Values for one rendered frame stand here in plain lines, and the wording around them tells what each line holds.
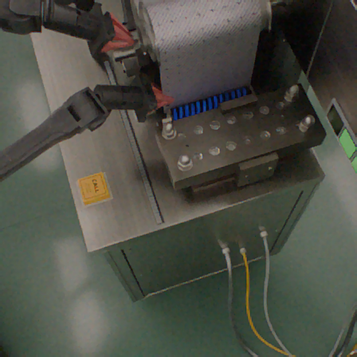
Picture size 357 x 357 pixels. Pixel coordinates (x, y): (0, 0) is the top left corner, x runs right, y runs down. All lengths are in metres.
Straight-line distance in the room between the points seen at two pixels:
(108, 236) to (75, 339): 0.95
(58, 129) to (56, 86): 0.46
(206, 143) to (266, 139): 0.15
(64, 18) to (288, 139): 0.60
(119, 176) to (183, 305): 0.93
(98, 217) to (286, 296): 1.10
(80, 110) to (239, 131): 0.40
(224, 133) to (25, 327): 1.33
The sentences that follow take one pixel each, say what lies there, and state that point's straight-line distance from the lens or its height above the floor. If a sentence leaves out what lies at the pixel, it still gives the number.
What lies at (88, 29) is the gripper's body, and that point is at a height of 1.32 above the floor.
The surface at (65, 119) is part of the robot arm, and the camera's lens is 1.11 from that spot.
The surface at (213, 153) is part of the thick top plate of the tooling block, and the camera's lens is 1.25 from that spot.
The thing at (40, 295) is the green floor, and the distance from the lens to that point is 2.27.
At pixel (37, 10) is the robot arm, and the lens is 1.06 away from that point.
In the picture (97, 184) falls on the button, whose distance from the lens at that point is 1.34.
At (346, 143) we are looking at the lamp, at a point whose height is 1.18.
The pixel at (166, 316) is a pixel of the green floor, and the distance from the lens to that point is 2.17.
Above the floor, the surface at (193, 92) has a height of 1.07.
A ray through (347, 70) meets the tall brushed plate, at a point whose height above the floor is 1.31.
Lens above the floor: 2.14
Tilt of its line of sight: 66 degrees down
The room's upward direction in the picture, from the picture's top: 5 degrees counter-clockwise
